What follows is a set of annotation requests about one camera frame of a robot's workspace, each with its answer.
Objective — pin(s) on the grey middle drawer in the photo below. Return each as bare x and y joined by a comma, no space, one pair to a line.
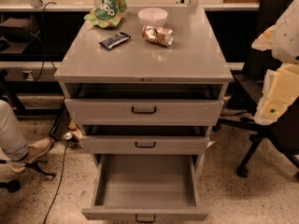
145,140

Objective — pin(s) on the tan shoe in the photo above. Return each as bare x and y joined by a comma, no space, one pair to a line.
34,151

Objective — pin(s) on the grey drawer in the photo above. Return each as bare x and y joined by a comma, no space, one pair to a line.
145,140
145,189
144,104

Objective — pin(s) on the white bowl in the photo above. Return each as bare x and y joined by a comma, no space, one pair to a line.
152,16

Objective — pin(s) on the green chip bag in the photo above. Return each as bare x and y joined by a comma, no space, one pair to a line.
108,15

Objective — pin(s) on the dark blue snack bar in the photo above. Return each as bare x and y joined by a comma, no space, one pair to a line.
115,40

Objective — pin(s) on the silver round floor object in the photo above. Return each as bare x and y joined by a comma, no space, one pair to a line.
68,136

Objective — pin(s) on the light jeans leg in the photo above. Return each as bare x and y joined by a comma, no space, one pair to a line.
12,141

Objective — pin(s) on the grey bottom drawer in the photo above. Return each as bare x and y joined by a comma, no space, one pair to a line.
145,189

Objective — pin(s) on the grey metal drawer cabinet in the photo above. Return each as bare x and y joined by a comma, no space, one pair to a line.
194,57

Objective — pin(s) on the black office chair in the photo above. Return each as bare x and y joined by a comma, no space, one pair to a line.
248,90

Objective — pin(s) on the wall power outlet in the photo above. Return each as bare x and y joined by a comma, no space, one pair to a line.
27,74

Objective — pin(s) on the crushed golden snack bag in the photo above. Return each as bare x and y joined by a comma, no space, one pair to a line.
158,35

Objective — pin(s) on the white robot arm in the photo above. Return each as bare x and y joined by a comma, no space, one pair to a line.
281,86

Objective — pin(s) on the grey top drawer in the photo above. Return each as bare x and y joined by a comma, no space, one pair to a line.
144,104

